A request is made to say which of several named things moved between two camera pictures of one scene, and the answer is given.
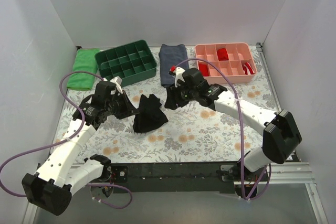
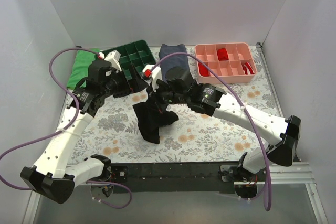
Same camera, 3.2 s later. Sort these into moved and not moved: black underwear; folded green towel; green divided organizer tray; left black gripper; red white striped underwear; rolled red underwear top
Moved: black underwear; left black gripper
Not moved: folded green towel; rolled red underwear top; green divided organizer tray; red white striped underwear
